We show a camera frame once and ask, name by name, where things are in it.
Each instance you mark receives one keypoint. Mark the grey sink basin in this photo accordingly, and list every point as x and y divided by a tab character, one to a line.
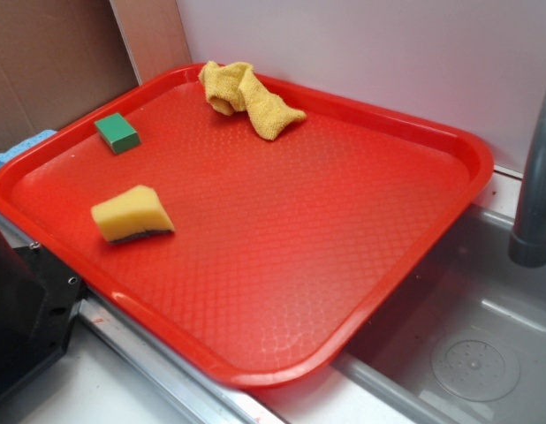
463	338

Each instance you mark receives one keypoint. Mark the red plastic tray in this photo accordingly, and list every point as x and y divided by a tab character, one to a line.
281	249

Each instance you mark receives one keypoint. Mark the grey faucet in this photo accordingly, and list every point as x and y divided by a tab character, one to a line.
527	246

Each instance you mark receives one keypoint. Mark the yellow cloth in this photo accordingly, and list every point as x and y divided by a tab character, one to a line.
234	88

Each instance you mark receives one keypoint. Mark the blue sponge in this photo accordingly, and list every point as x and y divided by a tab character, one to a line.
24	145

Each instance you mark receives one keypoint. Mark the brown cardboard panel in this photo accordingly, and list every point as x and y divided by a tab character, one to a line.
59	60

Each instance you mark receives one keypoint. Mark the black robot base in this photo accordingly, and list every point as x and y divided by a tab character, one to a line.
39	300

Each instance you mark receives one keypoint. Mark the green block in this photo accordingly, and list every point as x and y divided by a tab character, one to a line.
117	133

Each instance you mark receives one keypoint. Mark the yellow sponge with dark pad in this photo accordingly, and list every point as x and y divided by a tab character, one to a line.
136	213

